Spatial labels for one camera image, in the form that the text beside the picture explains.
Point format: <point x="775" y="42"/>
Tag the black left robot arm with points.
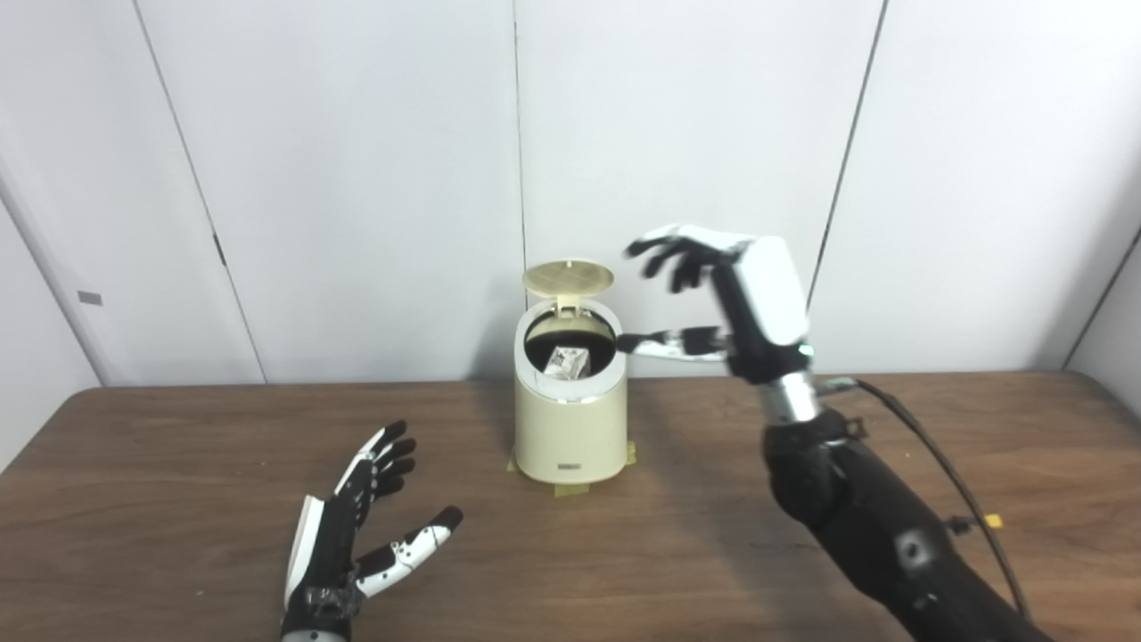
<point x="312" y="637"/>

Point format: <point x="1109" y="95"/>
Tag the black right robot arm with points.
<point x="874" y="526"/>

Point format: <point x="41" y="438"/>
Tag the cream round bin lid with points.
<point x="568" y="276"/>

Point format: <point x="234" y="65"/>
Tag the cream trash bin with lid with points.
<point x="570" y="432"/>

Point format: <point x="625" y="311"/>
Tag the white green milk carton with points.
<point x="568" y="361"/>

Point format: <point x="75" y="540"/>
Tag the gray wall label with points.
<point x="90" y="298"/>

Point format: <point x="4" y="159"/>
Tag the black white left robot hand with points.
<point x="330" y="544"/>

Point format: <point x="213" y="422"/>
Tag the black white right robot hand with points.
<point x="767" y="303"/>

